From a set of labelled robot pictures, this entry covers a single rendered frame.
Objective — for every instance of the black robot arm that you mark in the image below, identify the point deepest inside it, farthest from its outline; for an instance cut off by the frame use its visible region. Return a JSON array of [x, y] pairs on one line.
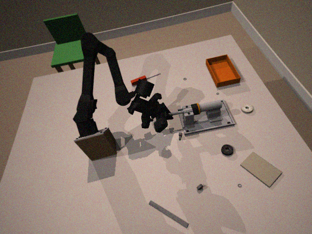
[[91, 46]]

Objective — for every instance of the grey flat bar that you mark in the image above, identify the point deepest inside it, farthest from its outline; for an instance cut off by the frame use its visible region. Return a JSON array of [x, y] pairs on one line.
[[169, 214]]

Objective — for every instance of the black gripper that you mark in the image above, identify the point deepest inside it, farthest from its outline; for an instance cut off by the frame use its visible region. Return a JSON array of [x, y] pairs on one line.
[[160, 111]]

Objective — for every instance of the black rubber ring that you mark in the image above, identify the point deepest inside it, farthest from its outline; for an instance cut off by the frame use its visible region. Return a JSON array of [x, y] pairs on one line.
[[227, 153]]

